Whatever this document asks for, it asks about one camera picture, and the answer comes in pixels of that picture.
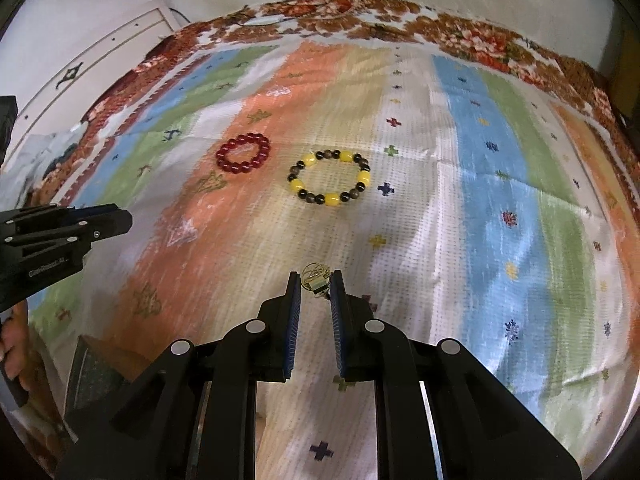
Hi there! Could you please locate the dark red bead bracelet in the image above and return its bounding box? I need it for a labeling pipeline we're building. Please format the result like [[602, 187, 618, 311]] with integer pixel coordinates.
[[215, 131, 272, 175]]

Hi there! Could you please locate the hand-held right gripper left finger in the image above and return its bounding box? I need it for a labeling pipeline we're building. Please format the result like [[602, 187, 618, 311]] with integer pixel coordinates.
[[55, 270, 303, 480]]

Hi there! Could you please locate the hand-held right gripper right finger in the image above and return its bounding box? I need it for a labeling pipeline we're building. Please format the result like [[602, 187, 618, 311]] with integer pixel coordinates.
[[329, 270, 583, 480]]

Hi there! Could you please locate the brown floral bedsheet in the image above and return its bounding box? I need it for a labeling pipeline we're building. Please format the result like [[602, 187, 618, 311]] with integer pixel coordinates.
[[27, 0, 632, 211]]

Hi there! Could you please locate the black object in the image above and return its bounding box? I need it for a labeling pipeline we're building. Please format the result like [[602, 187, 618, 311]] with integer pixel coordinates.
[[0, 94, 19, 162]]

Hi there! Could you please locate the grey crumpled cloth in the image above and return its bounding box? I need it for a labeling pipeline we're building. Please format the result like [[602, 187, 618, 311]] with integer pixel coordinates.
[[0, 129, 82, 198]]

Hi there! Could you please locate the silver metal tin box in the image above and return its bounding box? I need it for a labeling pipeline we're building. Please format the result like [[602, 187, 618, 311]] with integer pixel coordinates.
[[62, 335, 172, 426]]

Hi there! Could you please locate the small gold wire pendant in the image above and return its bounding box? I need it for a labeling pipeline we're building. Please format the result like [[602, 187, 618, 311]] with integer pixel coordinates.
[[301, 262, 332, 299]]

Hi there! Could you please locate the yellow and black bead bracelet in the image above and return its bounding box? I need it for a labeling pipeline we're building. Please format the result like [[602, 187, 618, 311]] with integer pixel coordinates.
[[287, 148, 372, 209]]

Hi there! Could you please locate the person's left hand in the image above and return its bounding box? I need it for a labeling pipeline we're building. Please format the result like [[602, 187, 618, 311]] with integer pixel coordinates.
[[0, 304, 32, 382]]

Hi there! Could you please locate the dark wooden furniture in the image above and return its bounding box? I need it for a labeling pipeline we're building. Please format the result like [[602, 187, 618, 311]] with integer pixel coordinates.
[[602, 7, 640, 128]]

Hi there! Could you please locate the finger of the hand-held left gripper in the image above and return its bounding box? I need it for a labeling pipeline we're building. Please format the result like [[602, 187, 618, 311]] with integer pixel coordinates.
[[10, 204, 134, 262], [0, 203, 77, 232]]

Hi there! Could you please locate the white headboard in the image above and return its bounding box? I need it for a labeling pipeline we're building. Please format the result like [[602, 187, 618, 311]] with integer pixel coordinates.
[[7, 4, 177, 161]]

